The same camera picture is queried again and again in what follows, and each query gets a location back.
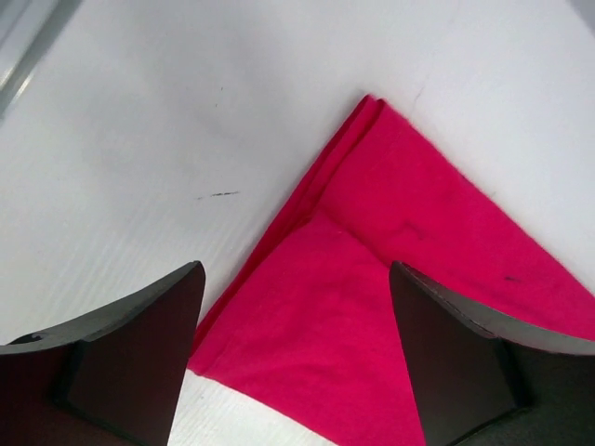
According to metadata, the pink t shirt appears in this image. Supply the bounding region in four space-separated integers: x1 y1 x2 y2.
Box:
189 96 594 445

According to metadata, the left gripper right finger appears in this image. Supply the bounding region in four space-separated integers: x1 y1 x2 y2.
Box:
390 262 594 445

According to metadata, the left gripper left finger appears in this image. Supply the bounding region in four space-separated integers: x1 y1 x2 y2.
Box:
1 261 205 445

